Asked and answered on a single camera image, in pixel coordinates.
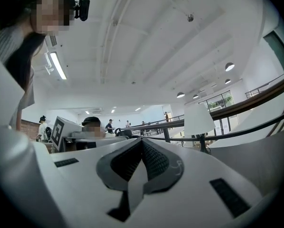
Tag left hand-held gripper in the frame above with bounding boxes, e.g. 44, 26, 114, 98
49, 115, 130, 152

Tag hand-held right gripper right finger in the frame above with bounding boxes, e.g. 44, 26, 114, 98
130, 138, 272, 228

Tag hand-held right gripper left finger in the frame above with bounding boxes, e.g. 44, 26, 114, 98
50, 138, 142, 228

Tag black office chair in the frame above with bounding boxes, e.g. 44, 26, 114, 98
114, 127, 133, 138

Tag white shade table lamp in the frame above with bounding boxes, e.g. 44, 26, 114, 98
183, 103, 217, 154

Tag person's white shirt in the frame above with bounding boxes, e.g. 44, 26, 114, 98
0, 26, 36, 131

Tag fluorescent tube ceiling lamp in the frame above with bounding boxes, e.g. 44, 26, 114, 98
49, 52, 67, 80

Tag glass entrance doors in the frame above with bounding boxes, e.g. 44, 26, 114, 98
199, 90, 235, 133

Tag dark railing with wooden top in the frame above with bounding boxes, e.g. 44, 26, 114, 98
120, 72, 284, 152

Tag white air conditioner vent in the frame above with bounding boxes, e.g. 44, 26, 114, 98
48, 34, 58, 47

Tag white ceiling pipe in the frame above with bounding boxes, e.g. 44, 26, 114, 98
99, 0, 142, 85

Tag person's head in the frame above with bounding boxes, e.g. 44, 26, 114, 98
36, 0, 76, 36

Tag teal door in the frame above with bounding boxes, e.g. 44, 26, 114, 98
263, 30, 284, 66

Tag black head-worn camera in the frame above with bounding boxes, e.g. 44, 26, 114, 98
73, 0, 91, 22

